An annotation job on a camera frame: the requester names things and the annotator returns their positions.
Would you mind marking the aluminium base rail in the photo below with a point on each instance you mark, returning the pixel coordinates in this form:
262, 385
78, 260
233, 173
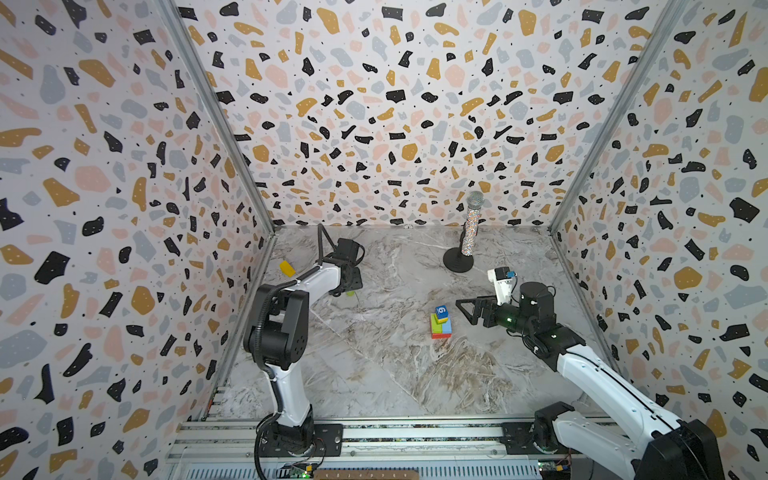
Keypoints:
435, 447

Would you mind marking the black round microphone stand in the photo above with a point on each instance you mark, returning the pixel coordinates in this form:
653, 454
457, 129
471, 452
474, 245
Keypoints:
455, 261

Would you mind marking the lime green block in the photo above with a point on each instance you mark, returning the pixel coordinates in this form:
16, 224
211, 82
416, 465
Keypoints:
435, 326

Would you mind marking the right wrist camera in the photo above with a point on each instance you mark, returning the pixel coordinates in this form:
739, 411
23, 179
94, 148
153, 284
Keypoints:
504, 281

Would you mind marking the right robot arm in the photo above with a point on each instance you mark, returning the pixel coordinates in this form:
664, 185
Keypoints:
653, 442

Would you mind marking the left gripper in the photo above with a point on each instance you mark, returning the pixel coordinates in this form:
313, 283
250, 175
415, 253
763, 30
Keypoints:
355, 280

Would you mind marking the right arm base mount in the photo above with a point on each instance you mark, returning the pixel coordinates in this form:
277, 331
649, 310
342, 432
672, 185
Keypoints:
529, 438

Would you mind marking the wooden strip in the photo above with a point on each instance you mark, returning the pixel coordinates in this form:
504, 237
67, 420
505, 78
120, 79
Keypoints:
365, 474

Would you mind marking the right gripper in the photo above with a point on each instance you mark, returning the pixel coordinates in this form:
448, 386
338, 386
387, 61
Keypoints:
488, 310

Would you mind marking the yellow rectangular block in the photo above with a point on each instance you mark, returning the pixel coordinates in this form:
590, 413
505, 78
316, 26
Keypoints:
287, 269

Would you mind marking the glitter microphone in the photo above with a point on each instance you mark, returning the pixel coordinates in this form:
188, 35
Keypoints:
474, 204

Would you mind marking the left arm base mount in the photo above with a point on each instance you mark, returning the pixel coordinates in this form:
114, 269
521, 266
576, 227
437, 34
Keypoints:
324, 440

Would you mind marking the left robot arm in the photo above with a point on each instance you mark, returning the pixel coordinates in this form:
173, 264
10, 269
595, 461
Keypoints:
277, 335

